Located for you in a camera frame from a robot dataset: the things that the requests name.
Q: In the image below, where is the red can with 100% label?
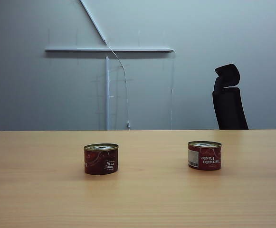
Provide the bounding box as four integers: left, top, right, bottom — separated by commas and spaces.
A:
83, 143, 119, 176

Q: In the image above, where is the diagonal white wall rail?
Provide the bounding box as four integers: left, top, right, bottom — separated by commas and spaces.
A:
78, 0, 109, 44

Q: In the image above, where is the red tomato paste can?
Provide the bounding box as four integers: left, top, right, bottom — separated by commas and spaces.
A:
187, 140, 222, 171

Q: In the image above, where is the vertical white wall conduit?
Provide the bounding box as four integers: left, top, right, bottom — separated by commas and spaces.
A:
105, 56, 111, 131

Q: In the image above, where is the horizontal white wall rail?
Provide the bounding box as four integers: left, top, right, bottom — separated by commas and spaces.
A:
45, 46, 175, 53

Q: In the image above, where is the black office chair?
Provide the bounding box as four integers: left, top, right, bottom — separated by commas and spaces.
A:
212, 63, 249, 130

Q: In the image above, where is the thin white hanging cable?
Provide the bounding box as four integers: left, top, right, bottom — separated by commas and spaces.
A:
105, 40, 131, 129

